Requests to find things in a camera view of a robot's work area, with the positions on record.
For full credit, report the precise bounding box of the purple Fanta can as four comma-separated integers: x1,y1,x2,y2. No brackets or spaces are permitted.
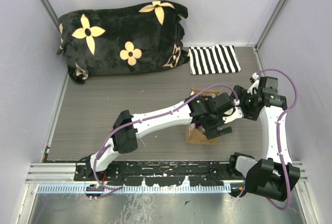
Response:
195,122,202,129

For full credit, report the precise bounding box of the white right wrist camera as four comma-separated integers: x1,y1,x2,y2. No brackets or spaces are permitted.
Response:
247,73,259,95

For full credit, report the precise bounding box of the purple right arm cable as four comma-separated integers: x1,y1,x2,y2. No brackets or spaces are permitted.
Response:
237,68,299,210

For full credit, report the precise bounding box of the black mounting rail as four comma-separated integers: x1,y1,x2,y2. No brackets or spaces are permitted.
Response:
74,160,259,187

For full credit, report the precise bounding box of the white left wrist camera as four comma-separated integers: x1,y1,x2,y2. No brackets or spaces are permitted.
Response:
223,106,244,124

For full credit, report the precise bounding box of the white slotted cable duct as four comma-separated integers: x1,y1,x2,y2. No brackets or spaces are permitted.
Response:
36,183,231,194

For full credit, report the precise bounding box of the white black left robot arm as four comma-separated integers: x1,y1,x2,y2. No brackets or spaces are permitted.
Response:
85,93,242,180

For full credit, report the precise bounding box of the brown canvas tote bag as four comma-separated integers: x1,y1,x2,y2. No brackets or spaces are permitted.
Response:
186,88,221,145

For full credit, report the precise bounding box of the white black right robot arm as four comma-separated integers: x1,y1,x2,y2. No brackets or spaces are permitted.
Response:
223,73,300,202

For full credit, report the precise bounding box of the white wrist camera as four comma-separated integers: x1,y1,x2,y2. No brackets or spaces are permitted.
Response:
223,106,244,124
247,73,259,95

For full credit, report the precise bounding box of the black floral plush blanket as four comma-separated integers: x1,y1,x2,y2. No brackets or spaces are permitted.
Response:
57,0,189,84

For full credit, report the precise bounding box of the black white striped cloth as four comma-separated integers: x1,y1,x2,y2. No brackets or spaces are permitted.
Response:
188,44,241,75

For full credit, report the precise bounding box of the silver blue Red Bull can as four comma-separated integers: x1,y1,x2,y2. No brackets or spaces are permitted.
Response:
206,93,217,98

